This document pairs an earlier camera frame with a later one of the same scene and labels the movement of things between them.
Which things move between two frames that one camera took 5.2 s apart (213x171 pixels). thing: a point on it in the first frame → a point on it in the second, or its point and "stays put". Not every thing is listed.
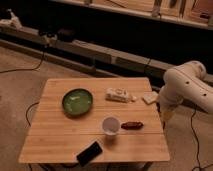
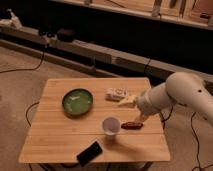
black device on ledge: [66, 35] stays put
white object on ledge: [14, 19] stays put
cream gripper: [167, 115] → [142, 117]
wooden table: [94, 121] stays put
